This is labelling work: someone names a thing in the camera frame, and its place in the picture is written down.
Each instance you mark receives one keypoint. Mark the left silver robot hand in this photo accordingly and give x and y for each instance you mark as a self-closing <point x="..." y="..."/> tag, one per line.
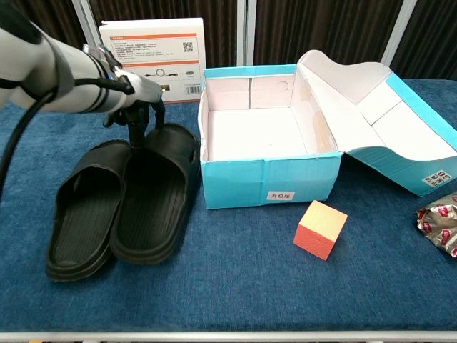
<point x="143" y="89"/>

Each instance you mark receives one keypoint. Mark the black rubber slipper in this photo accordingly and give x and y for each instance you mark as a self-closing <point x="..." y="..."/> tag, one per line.
<point x="82" y="221"/>
<point x="153" y="214"/>

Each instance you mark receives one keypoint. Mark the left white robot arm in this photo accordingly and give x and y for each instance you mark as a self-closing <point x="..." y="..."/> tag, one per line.
<point x="43" y="71"/>

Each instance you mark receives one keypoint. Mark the white product box orange print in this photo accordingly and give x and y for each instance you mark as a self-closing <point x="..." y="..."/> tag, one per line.
<point x="150" y="35"/>

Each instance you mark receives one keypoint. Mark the light blue cardboard shoe box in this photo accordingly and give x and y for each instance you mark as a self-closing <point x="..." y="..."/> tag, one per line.
<point x="232" y="186"/>

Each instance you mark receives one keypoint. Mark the dark pleated curtain panel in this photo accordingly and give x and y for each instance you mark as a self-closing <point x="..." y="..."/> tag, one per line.
<point x="221" y="35"/>
<point x="435" y="35"/>
<point x="60" y="21"/>
<point x="321" y="25"/>

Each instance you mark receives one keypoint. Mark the blue velvet tablecloth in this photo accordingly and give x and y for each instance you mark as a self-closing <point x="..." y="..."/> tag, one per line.
<point x="228" y="296"/>

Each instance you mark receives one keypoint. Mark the orange yellow foam cube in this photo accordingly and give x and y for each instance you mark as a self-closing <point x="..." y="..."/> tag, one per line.
<point x="314" y="243"/>

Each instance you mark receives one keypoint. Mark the silver snack bag red print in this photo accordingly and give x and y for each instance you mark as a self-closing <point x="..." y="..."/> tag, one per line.
<point x="439" y="228"/>

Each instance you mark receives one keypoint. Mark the grey metal screen post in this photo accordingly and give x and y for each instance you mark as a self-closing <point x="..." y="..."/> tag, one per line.
<point x="84" y="14"/>
<point x="399" y="32"/>
<point x="246" y="32"/>

